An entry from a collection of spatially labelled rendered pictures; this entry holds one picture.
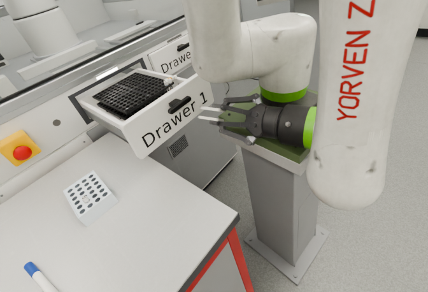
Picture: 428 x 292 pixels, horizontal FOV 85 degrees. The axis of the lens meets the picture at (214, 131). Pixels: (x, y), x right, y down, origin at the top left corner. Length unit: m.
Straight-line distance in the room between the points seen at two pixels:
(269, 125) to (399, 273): 0.99
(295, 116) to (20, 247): 0.68
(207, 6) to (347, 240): 1.21
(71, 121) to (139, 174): 0.32
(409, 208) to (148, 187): 1.29
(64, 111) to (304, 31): 0.72
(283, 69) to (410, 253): 1.08
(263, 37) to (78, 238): 0.60
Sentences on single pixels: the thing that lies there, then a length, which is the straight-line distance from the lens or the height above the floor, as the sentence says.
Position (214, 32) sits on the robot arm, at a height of 1.08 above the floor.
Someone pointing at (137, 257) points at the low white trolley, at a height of 0.76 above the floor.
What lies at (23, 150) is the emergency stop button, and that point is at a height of 0.88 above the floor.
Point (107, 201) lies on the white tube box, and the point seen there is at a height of 0.78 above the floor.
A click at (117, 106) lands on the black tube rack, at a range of 0.73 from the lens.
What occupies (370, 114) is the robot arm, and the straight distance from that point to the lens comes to 0.32.
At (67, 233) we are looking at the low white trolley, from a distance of 0.67.
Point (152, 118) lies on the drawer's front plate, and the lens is 0.59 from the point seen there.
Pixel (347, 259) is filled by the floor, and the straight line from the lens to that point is 1.33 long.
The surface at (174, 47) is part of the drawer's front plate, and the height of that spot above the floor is 0.91.
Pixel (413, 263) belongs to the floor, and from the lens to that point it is 1.40.
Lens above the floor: 1.20
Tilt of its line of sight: 38 degrees down
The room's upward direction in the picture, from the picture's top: 15 degrees counter-clockwise
